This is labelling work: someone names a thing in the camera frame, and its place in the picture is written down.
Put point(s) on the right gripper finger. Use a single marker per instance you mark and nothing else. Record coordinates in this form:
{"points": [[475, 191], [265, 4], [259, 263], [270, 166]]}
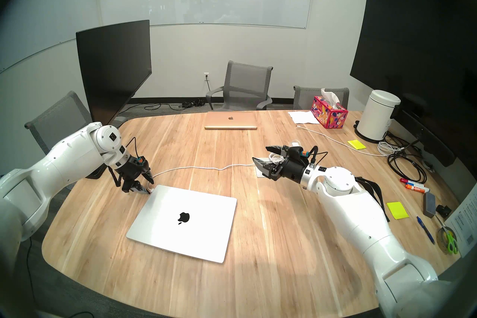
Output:
{"points": [[265, 167], [275, 149]]}

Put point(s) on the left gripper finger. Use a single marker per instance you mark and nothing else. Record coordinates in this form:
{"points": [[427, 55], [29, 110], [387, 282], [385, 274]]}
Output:
{"points": [[139, 189], [148, 176]]}

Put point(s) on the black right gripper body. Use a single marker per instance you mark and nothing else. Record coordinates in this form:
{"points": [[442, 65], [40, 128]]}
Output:
{"points": [[292, 170]]}

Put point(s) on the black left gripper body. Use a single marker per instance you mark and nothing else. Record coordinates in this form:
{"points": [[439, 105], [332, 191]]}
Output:
{"points": [[132, 172]]}

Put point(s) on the silver MacBook laptop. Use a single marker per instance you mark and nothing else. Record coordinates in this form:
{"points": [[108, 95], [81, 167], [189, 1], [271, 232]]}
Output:
{"points": [[193, 231]]}

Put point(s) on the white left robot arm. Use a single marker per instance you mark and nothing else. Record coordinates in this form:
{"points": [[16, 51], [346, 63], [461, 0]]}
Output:
{"points": [[67, 160]]}

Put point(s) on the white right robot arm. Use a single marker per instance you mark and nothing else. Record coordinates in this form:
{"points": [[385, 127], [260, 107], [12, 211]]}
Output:
{"points": [[354, 216]]}

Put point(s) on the gold MacBook laptop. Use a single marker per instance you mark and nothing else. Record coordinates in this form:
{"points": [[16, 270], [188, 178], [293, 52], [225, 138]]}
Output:
{"points": [[231, 123]]}

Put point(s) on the white power adapter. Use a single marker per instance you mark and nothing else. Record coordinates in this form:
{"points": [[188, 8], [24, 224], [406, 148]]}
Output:
{"points": [[295, 143]]}

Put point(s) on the white paper napkin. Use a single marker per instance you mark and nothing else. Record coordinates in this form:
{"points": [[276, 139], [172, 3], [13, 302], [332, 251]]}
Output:
{"points": [[302, 117]]}

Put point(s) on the grey mesh office chair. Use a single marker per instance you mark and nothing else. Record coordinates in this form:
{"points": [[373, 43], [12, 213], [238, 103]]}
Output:
{"points": [[307, 97], [246, 80], [56, 123]]}

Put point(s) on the floral red tissue box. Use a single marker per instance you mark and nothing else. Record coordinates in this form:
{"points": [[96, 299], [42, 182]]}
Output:
{"points": [[328, 116]]}

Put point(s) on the yellow sticky note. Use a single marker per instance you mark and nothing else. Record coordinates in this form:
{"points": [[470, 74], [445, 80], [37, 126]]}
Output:
{"points": [[357, 144]]}

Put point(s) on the white cylindrical bin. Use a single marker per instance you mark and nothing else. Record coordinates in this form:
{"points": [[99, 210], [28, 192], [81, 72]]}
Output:
{"points": [[376, 116]]}

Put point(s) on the black curved monitor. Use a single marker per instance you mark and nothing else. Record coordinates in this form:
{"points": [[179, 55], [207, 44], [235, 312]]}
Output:
{"points": [[111, 71]]}

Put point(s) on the red whiteboard marker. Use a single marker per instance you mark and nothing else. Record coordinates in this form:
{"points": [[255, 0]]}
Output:
{"points": [[403, 180]]}

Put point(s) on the yellow sticky note pad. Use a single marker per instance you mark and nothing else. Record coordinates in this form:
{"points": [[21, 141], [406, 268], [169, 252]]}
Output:
{"points": [[397, 210]]}

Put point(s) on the orange whiteboard marker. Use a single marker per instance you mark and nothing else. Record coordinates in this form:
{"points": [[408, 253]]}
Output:
{"points": [[415, 188]]}

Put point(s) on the grey whiteboard eraser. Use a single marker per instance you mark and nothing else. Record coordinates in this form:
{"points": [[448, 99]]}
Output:
{"points": [[429, 204]]}

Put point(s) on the black video bar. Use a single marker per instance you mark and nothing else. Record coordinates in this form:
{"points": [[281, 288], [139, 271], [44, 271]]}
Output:
{"points": [[432, 142]]}

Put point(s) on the blue pen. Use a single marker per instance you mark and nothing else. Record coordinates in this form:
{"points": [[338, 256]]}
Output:
{"points": [[425, 228]]}

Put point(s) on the black binder clip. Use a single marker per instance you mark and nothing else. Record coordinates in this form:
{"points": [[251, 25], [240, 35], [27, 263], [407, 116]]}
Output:
{"points": [[443, 210]]}

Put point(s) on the white printed paper sheet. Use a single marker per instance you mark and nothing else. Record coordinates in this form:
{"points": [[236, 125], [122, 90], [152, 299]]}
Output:
{"points": [[466, 220]]}

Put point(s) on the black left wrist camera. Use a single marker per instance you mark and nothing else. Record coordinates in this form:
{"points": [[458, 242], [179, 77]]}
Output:
{"points": [[142, 162]]}

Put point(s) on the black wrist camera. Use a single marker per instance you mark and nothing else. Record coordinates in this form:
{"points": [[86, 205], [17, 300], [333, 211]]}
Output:
{"points": [[295, 152], [142, 162]]}

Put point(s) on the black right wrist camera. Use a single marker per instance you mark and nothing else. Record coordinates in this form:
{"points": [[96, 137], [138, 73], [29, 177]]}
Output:
{"points": [[295, 152]]}

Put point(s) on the large black wall TV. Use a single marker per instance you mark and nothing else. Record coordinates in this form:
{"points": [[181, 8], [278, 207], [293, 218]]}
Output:
{"points": [[410, 34]]}

